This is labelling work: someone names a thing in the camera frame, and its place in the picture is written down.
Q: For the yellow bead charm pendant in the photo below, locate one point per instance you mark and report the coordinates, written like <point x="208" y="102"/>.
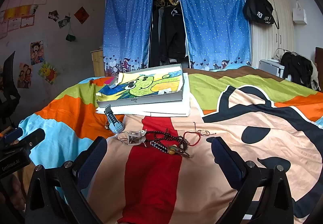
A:
<point x="174" y="150"/>

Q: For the black hanging bag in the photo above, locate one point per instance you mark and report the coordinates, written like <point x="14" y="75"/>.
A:
<point x="260" y="11"/>

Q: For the white flat box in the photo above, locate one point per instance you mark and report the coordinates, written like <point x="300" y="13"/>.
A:
<point x="167" y="109"/>

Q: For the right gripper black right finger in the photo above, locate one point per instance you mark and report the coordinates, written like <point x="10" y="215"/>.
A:
<point x="275" y="203"/>

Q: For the anime wall poster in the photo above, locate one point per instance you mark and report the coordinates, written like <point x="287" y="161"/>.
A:
<point x="36" y="52"/>

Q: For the yellow cartoon wall drawing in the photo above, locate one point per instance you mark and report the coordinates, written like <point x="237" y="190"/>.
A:
<point x="48" y="72"/>

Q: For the certificates on wall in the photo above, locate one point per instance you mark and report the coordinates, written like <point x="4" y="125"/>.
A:
<point x="18" y="14"/>

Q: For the dark hanging clothes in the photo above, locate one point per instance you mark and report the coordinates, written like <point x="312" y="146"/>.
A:
<point x="168" y="37"/>

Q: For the blue dotted right curtain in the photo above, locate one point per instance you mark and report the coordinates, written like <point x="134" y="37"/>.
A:
<point x="217" y="33"/>

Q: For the small black wall pouch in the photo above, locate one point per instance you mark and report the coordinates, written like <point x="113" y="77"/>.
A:
<point x="70" y="34"/>

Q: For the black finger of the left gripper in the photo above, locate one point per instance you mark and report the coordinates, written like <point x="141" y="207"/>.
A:
<point x="9" y="135"/>
<point x="28" y="142"/>

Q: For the wall photo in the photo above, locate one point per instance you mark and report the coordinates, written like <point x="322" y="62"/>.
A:
<point x="53" y="15"/>
<point x="64" y="22"/>

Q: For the blue dotted left curtain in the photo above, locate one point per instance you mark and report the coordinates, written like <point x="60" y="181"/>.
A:
<point x="127" y="25"/>

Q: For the family cartoon wall drawing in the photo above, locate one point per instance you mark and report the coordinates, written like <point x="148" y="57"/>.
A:
<point x="25" y="76"/>

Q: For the blue grey wristwatch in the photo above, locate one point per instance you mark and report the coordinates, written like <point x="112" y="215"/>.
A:
<point x="114" y="125"/>

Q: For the colourful cartoon bed cover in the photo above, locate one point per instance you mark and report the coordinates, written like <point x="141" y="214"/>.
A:
<point x="263" y="118"/>

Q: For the blue dotted curtain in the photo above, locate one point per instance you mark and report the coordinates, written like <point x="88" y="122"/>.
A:
<point x="127" y="25"/>
<point x="217" y="33"/>

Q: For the red diamond wall paper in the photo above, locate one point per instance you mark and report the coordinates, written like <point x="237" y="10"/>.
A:
<point x="81" y="15"/>

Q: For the white paper gift bag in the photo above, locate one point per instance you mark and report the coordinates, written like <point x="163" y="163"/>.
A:
<point x="298" y="14"/>

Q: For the black chair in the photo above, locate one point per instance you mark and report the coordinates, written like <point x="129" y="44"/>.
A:
<point x="10" y="92"/>

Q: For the black white striped hair clip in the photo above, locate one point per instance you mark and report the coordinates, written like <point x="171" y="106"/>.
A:
<point x="159" y="146"/>

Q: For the grey tray with frog drawing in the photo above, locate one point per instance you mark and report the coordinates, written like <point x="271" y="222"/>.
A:
<point x="146" y="86"/>

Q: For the wall photo left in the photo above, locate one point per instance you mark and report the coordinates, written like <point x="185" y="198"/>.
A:
<point x="53" y="15"/>

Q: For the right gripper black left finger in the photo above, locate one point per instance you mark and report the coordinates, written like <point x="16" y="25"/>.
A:
<point x="55" y="194"/>

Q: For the black clothes pile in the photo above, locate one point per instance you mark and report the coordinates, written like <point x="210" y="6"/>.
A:
<point x="301" y="70"/>

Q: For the white bedside box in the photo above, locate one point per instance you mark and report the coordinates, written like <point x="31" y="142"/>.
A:
<point x="271" y="66"/>

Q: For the small wooden cabinet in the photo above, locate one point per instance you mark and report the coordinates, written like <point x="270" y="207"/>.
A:
<point x="98" y="62"/>

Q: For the wall photo right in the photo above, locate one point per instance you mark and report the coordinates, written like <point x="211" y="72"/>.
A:
<point x="64" y="22"/>

